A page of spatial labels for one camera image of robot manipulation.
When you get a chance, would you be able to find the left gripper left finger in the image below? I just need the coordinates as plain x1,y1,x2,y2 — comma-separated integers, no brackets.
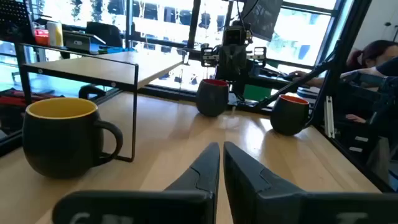
52,142,221,224

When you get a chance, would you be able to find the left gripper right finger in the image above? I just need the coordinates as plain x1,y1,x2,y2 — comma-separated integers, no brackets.
223,141,398,224

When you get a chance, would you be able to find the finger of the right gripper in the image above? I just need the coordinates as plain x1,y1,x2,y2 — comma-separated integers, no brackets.
232,52,248,78
218,52,233,78

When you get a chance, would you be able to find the black mug red interior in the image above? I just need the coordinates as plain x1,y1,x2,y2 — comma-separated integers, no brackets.
195,78,230,118

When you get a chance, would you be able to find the black mug orange interior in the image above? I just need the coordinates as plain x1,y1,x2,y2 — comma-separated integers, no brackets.
269,94,312,137

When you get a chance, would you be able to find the black mug yellow interior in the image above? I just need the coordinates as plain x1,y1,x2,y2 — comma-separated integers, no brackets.
21,97,124,180

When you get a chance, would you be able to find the black desk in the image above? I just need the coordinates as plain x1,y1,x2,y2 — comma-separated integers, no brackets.
250,67,315,90

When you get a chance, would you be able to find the green box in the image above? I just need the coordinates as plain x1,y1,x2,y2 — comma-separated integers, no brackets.
243,83,272,102

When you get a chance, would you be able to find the black hanging panel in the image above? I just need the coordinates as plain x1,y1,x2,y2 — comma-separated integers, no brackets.
241,0,284,43

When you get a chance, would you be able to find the person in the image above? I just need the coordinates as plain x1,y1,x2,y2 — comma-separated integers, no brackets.
289,39,398,125

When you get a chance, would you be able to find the black office chair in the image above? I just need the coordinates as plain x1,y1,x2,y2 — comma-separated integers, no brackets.
85,21,124,48

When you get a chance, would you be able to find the grey laptop box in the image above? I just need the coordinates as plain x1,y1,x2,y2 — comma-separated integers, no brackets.
63,30,106,54

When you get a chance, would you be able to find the cream cylinder roll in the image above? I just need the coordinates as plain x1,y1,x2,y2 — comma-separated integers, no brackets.
46,21,65,47

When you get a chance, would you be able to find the red storage box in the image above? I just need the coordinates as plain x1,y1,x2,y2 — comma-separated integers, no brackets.
34,29,50,47

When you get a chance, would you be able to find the red black tool case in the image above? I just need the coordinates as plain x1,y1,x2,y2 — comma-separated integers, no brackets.
0,88,63,108

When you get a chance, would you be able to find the black pegboard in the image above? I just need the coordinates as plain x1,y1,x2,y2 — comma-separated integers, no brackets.
0,0,35,44

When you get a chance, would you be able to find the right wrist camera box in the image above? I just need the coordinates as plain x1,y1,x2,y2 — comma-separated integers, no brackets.
223,26,247,47

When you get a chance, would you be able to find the black diagonal frame brace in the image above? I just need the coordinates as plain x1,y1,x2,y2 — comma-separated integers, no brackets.
254,60,332,110

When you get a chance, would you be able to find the thin black vertical post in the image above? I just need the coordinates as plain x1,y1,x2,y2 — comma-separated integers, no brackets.
186,0,202,50

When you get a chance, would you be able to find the thick black frame upright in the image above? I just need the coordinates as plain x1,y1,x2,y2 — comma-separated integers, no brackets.
310,0,373,125

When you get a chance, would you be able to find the silver frame bracket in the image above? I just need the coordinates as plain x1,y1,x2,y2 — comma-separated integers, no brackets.
323,95,336,139

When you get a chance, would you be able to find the wooden shelf black metal frame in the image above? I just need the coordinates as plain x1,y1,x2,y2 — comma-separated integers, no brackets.
14,42,189,163

